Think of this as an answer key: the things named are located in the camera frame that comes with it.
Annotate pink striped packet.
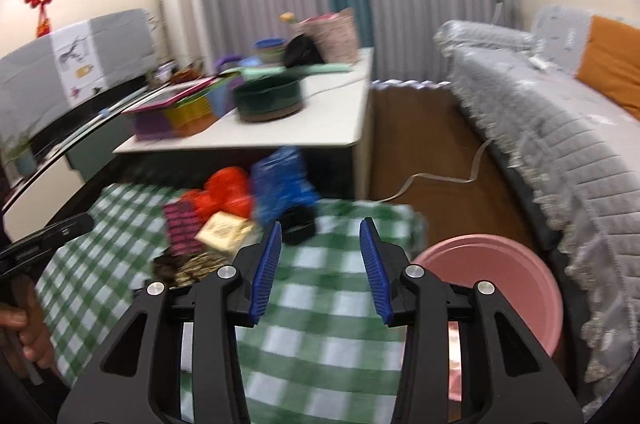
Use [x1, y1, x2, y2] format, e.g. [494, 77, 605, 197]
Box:
[162, 199, 206, 257]

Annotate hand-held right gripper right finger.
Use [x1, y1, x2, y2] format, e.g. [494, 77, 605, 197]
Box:
[359, 217, 585, 424]

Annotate dark green round tin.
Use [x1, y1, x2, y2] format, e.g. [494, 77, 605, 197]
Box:
[233, 74, 306, 123]

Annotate small potted plant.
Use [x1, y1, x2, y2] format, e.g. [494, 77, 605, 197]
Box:
[2, 137, 38, 177]

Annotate orange cushion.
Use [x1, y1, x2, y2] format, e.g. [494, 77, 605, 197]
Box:
[575, 15, 640, 120]

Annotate grey television cover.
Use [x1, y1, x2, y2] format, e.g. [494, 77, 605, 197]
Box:
[0, 8, 158, 145]

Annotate white flat cable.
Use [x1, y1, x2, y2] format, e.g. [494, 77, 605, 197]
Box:
[380, 139, 493, 205]

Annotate white coffee table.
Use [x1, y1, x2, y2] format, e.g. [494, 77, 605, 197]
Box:
[112, 47, 376, 205]

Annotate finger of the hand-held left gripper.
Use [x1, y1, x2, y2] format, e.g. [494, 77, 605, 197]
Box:
[0, 211, 96, 277]

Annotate black bag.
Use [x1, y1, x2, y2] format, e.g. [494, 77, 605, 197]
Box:
[282, 33, 326, 69]

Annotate colourful storage box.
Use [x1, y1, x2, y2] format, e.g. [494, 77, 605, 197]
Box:
[122, 72, 243, 141]

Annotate white standing air conditioner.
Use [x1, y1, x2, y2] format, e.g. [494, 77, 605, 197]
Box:
[159, 0, 213, 70]

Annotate blue lidded jar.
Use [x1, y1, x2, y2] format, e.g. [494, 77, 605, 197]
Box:
[255, 37, 288, 68]

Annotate floral patterned cloth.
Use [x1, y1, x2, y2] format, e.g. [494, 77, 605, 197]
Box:
[152, 251, 231, 287]

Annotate small black object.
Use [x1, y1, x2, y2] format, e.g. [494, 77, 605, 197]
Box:
[281, 209, 317, 246]

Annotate purple plastic container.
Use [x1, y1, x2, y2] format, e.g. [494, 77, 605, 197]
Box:
[215, 54, 241, 78]

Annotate beige tissue packet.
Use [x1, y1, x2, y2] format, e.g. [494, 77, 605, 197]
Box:
[194, 211, 256, 254]

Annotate pink plastic bin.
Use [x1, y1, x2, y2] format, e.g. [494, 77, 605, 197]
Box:
[410, 234, 566, 402]

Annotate pale green lid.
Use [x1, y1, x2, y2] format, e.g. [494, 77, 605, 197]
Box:
[240, 63, 353, 80]

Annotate television cabinet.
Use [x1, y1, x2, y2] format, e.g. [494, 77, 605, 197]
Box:
[0, 89, 166, 235]

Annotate blue snack packet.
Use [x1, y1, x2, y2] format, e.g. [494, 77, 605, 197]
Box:
[250, 147, 321, 225]

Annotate green checked cloth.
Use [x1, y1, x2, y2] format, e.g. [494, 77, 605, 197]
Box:
[35, 181, 426, 424]

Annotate pink patterned bag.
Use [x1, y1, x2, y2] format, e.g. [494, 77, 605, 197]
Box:
[292, 8, 361, 65]

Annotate sofa with grey cover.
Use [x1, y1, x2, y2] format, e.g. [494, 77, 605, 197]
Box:
[432, 4, 640, 385]

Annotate brown plush toy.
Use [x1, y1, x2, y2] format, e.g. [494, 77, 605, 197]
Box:
[170, 63, 206, 85]

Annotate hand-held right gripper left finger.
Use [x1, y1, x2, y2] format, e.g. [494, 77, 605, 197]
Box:
[57, 221, 283, 424]

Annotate red plastic bag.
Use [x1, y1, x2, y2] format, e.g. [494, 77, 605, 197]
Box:
[192, 167, 255, 222]

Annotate person's left hand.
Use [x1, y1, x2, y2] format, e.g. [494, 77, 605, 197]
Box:
[0, 277, 56, 372]

